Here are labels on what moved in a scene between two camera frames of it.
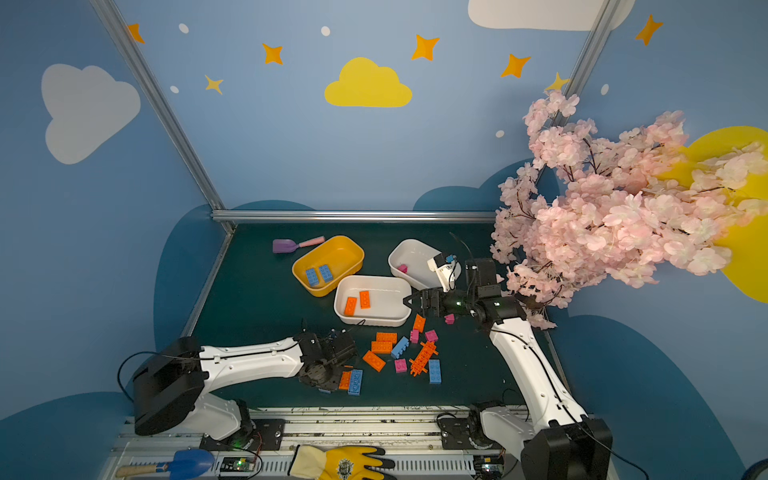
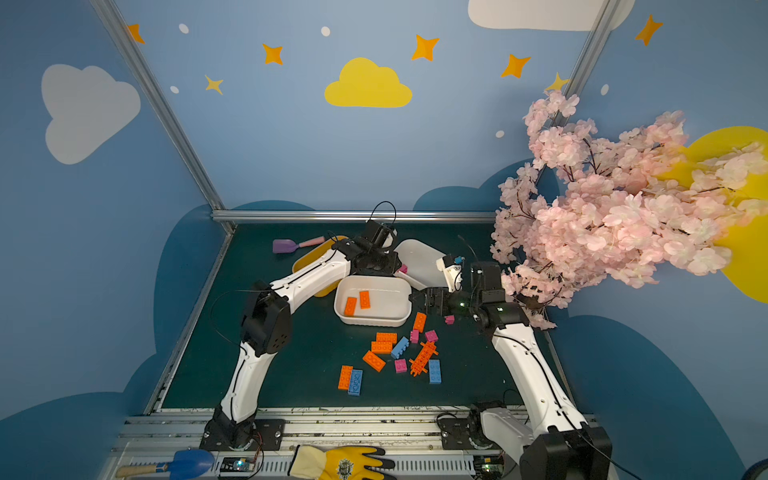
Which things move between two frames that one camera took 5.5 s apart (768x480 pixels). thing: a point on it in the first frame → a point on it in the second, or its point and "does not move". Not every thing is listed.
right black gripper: [428, 301] does not move
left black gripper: [345, 348] → [380, 261]
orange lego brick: [350, 306] does not move
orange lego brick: [365, 300] does not move
